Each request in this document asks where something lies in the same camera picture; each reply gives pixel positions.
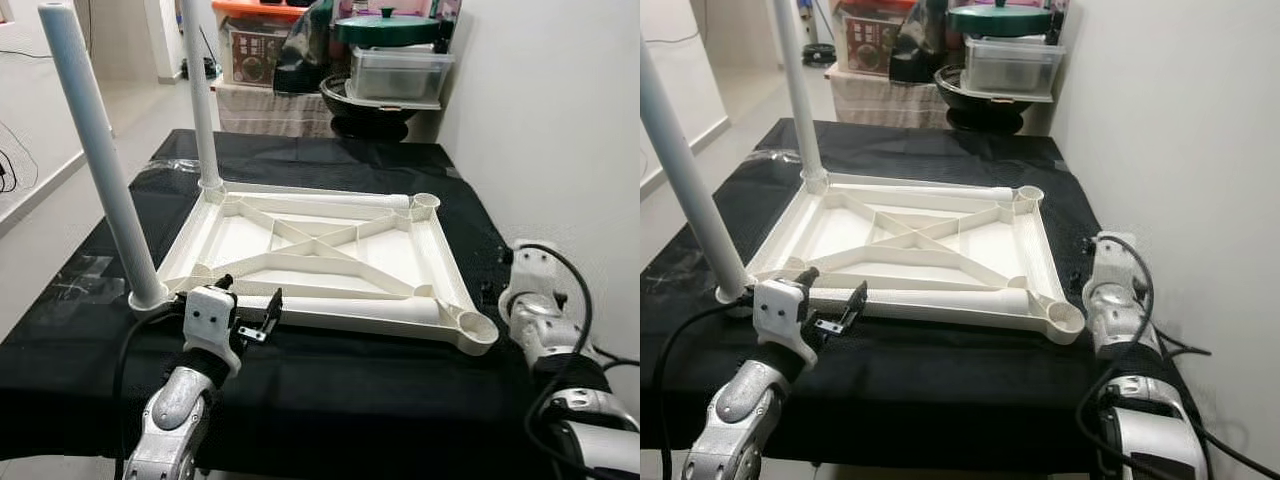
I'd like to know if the clear plastic storage box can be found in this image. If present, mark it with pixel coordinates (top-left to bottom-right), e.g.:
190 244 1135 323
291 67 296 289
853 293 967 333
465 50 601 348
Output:
960 38 1066 99
345 45 456 106

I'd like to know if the black wok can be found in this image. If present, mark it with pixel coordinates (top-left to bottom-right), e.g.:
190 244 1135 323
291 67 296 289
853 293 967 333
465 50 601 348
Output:
935 65 1051 133
320 75 441 141

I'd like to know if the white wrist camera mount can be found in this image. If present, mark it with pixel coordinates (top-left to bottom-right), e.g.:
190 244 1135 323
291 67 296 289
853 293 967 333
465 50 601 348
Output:
183 285 239 373
752 280 813 366
498 240 561 321
1085 232 1141 301

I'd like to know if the dark green round lid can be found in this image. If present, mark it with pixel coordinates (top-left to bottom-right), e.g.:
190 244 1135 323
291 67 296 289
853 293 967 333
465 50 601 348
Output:
945 3 1056 39
333 8 443 46

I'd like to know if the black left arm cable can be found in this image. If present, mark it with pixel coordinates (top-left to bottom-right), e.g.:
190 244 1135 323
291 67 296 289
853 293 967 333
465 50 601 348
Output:
112 300 191 480
650 295 761 480

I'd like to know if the pink plastic container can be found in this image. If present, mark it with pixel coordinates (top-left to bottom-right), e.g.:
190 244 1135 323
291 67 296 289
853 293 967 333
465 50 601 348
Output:
335 0 456 23

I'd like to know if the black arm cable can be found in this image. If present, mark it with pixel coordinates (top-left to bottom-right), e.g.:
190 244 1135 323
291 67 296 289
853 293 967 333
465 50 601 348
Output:
650 295 761 480
1075 235 1280 480
112 300 191 480
515 242 641 480

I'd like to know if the black plastic bag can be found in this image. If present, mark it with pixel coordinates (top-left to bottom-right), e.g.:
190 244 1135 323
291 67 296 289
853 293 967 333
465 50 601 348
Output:
888 0 951 83
272 0 341 96

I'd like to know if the clear tape patch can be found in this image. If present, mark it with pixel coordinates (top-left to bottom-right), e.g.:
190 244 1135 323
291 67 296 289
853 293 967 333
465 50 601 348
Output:
640 255 701 296
55 255 126 301

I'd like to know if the black tablecloth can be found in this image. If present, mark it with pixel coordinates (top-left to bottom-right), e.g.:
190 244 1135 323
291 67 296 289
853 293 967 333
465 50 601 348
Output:
640 118 1201 476
0 128 601 476

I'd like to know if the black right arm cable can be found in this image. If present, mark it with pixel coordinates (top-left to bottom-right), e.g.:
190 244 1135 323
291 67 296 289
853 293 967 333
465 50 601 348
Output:
1075 235 1280 480
515 242 641 480

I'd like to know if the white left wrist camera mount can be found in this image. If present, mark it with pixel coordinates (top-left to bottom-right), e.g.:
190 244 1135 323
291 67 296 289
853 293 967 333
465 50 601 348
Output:
183 285 239 373
752 280 813 366

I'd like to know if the white plastic children table top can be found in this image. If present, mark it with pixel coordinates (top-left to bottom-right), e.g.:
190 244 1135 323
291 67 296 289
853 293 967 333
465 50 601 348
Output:
715 172 1086 346
128 180 499 357

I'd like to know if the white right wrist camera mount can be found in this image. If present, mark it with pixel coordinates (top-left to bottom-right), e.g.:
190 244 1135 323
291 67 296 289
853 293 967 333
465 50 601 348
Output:
1085 232 1141 301
498 240 561 321

